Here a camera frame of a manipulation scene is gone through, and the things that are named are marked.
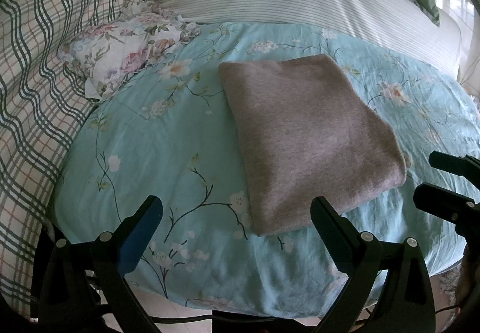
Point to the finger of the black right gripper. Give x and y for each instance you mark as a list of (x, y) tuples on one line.
[(445, 204), (468, 166)]

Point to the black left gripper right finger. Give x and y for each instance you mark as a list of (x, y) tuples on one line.
[(388, 287)]

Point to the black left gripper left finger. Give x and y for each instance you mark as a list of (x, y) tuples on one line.
[(75, 285)]

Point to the mauve knit garment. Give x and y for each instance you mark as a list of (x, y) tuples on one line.
[(305, 133)]

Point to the green plaid blanket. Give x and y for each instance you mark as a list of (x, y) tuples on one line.
[(42, 110)]

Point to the white floral pillow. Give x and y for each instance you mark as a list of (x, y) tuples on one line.
[(107, 56)]

